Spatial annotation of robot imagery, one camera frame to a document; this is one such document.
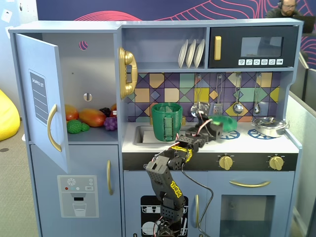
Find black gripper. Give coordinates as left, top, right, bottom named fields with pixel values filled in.
left=195, top=120, right=225, bottom=143

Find green plastic bowl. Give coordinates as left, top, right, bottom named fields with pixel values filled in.
left=208, top=115, right=238, bottom=132

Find steel pot lid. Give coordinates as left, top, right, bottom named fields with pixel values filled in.
left=254, top=117, right=287, bottom=127

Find green ribbed recipient cup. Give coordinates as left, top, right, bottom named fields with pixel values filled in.
left=151, top=102, right=184, bottom=143

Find steel slotted spatula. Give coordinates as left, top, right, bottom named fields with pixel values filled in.
left=213, top=73, right=223, bottom=117

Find steel ladle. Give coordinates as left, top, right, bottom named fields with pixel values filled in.
left=233, top=73, right=244, bottom=115

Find gold oven knob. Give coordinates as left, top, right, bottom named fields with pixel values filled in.
left=267, top=155, right=285, bottom=171
left=218, top=155, right=234, bottom=171

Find steel spoon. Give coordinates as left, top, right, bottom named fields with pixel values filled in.
left=253, top=73, right=263, bottom=115

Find steel cooking pot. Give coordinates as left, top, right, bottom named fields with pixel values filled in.
left=253, top=119, right=290, bottom=138

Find blue oven door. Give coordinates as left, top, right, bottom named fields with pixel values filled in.
left=207, top=171, right=296, bottom=237

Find grey sink basin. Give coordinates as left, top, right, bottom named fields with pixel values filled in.
left=133, top=125, right=189, bottom=147

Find white plate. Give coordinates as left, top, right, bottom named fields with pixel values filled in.
left=178, top=39, right=189, bottom=69
left=194, top=39, right=206, bottom=68
left=185, top=39, right=197, bottom=69

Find grey desk partition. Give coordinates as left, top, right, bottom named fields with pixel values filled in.
left=285, top=94, right=316, bottom=237

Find black microwave door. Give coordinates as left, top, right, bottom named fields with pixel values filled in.
left=208, top=25, right=300, bottom=69

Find blue dishwasher door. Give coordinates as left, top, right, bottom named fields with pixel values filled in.
left=123, top=170, right=208, bottom=237

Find blue toy kitchen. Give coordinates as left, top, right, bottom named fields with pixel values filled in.
left=8, top=17, right=306, bottom=237

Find purple toy grapes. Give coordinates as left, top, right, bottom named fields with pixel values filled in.
left=103, top=116, right=118, bottom=131

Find gold toy phone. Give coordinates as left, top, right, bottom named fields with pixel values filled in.
left=118, top=47, right=138, bottom=100

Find orange toy mango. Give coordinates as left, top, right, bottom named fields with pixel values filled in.
left=79, top=108, right=107, bottom=128

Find bearded man with headset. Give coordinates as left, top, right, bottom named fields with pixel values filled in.
left=265, top=0, right=303, bottom=19

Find green bumpy toy fruit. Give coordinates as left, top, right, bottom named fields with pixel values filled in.
left=66, top=119, right=83, bottom=134

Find red yellow toy apple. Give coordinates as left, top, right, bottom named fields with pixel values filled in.
left=64, top=104, right=80, bottom=122

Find blue freezer door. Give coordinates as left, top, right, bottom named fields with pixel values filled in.
left=30, top=144, right=122, bottom=237

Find blue fridge door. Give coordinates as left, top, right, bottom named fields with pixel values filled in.
left=14, top=33, right=70, bottom=175

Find yellow beanbag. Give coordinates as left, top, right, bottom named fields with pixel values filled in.
left=0, top=88, right=21, bottom=142

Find pink white servo wires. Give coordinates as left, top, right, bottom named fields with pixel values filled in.
left=154, top=112, right=214, bottom=158

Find small wrist camera board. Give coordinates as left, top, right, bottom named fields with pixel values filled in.
left=197, top=101, right=211, bottom=117

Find black cable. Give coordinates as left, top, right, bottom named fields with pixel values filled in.
left=181, top=167, right=214, bottom=237

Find gold oven handle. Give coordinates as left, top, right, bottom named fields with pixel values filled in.
left=229, top=180, right=271, bottom=189

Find gold dishwasher door handle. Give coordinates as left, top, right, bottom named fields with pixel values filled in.
left=195, top=194, right=200, bottom=229

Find gold microwave handle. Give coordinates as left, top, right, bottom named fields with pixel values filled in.
left=214, top=36, right=222, bottom=61

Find gold freezer door handle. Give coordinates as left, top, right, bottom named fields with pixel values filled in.
left=106, top=159, right=115, bottom=196

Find gold fridge door handle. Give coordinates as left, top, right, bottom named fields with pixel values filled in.
left=47, top=104, right=63, bottom=153

